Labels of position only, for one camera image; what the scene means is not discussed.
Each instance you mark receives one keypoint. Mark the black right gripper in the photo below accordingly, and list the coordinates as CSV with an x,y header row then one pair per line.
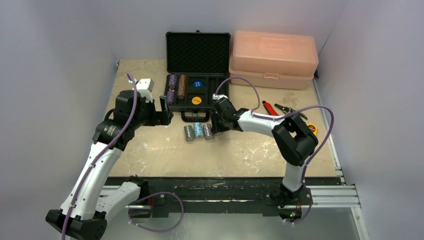
x,y
220,116

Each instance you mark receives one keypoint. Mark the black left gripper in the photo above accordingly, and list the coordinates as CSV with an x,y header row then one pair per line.
x,y
158,117

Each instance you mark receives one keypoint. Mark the brown chip stack upright-facing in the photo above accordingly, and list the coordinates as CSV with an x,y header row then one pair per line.
x,y
182,83

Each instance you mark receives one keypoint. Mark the brown chip stack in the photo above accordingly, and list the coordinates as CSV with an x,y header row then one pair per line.
x,y
181,94

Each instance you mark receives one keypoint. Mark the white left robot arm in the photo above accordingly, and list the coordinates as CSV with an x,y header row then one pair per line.
x,y
83,215

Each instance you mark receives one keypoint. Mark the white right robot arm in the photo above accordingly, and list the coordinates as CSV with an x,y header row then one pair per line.
x,y
295,141

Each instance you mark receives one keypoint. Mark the black poker set case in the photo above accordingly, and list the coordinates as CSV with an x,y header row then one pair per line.
x,y
203,56

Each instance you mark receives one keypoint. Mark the pink blue chip stack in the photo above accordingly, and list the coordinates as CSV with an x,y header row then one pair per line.
x,y
207,131

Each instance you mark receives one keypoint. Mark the light blue chip stack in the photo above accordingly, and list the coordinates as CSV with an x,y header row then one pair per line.
x,y
198,130

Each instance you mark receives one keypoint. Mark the purple chip stack lower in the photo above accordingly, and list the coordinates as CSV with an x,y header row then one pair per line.
x,y
170,96

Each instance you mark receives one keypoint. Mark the purple chip stack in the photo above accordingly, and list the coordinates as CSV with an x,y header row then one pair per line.
x,y
170,96
173,79

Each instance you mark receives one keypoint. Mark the grey green chip stack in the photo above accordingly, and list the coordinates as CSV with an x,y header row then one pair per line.
x,y
189,133

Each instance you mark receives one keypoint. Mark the yellow big blind button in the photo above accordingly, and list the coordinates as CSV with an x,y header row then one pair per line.
x,y
196,100

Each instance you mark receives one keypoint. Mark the purple chip stack upper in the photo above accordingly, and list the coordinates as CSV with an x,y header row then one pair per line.
x,y
173,79

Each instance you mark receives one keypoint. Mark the yellow tape measure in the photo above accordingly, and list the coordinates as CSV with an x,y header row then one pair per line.
x,y
313,128

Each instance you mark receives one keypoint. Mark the translucent pink storage box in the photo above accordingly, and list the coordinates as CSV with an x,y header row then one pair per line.
x,y
273,60

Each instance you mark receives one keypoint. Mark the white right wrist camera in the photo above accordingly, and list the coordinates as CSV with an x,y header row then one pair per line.
x,y
217,97

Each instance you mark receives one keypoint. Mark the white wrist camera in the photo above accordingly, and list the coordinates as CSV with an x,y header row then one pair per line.
x,y
217,97
145,87

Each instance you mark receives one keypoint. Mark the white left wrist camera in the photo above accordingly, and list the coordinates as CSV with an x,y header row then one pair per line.
x,y
145,87

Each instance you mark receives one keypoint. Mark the red handled cutter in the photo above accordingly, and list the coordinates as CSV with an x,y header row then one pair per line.
x,y
269,109

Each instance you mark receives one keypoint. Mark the black handled pliers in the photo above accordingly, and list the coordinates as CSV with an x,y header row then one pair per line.
x,y
287,110

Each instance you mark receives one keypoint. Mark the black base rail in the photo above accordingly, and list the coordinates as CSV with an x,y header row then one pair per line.
x,y
241,195

